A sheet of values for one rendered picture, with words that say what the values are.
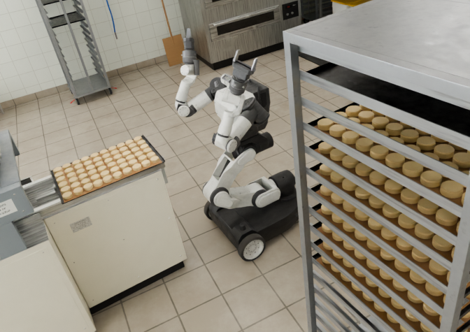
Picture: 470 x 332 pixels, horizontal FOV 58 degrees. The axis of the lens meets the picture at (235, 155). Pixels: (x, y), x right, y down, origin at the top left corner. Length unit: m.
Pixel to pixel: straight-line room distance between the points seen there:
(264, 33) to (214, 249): 3.90
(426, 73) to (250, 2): 5.28
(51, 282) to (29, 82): 4.52
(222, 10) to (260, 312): 4.23
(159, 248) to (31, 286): 0.80
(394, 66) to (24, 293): 2.12
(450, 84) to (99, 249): 2.22
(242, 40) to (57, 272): 4.48
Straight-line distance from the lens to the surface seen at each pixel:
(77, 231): 2.60
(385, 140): 1.15
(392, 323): 1.66
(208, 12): 5.90
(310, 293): 1.95
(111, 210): 2.58
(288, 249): 3.06
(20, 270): 2.45
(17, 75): 6.68
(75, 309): 2.70
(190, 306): 2.87
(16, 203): 2.23
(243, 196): 2.97
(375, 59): 1.04
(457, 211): 1.10
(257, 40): 6.30
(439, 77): 0.94
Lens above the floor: 2.20
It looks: 33 degrees down
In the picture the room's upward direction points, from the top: 10 degrees counter-clockwise
